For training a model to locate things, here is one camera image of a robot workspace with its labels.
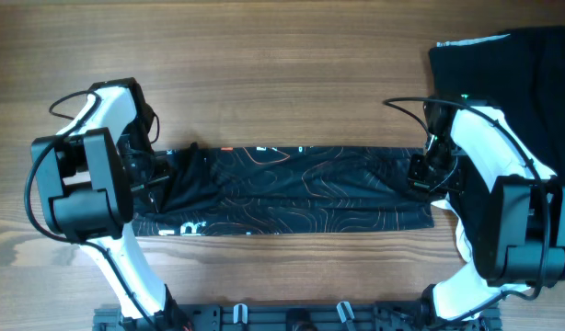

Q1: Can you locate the black orange-patterned cycling jersey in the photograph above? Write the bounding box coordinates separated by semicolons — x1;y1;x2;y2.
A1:
132;143;433;236

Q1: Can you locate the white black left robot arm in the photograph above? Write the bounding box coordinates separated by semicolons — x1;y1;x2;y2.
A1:
24;77;194;330

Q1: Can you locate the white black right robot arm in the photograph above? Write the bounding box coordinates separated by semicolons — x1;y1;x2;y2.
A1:
408;96;565;329

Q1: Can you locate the black clothes pile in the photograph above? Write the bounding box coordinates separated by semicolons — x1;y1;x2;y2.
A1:
429;26;565;185

